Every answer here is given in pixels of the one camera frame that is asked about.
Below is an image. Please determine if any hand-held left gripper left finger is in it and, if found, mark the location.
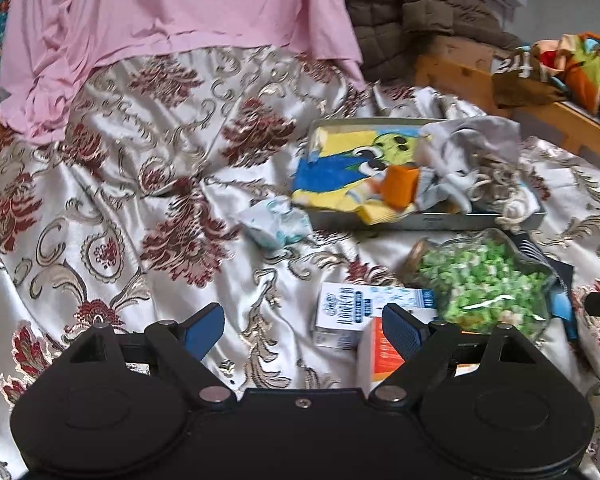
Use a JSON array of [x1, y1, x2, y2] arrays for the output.
[[60, 303, 233, 406]]

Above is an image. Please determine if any multicolour cloth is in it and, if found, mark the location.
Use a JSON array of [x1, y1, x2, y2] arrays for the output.
[[537, 32, 600, 126]]

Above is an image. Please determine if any grey metal tray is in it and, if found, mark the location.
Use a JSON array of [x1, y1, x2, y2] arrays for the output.
[[305, 117, 548, 233]]

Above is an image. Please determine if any navy striped sock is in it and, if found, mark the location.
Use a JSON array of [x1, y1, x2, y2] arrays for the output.
[[507, 230, 553, 268]]

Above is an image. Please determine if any white blue milk carton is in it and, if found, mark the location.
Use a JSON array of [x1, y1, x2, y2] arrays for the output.
[[312, 282, 438, 351]]

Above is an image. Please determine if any bag of green candies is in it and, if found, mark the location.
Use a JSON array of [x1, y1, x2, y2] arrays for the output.
[[405, 227, 561, 346]]

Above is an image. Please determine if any orange white carton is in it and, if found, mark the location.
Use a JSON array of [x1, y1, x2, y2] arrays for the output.
[[355, 310, 461, 396]]

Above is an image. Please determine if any cartoon drawing sheet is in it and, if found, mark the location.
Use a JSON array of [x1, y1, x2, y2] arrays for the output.
[[291, 127, 431, 226]]

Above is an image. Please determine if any pink hanging sheet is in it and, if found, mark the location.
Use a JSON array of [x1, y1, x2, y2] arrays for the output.
[[0, 0, 396, 143]]

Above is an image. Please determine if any light blue patterned cloth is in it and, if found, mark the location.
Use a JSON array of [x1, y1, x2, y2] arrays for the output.
[[235, 195, 313, 251]]

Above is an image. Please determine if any floral satin blanket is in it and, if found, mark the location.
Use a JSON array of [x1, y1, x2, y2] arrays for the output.
[[0, 45, 600, 480]]

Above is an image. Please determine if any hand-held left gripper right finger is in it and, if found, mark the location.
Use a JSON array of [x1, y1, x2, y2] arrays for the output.
[[370, 303, 543, 406]]

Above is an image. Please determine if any brown printed cloth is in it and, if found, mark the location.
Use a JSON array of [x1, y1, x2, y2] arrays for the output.
[[490, 45, 571, 108]]

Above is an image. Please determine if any brown quilted jacket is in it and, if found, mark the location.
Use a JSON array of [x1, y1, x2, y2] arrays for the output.
[[342, 0, 523, 83]]

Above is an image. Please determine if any wooden bed frame board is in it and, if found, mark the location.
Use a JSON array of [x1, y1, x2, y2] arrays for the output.
[[412, 52, 600, 186]]

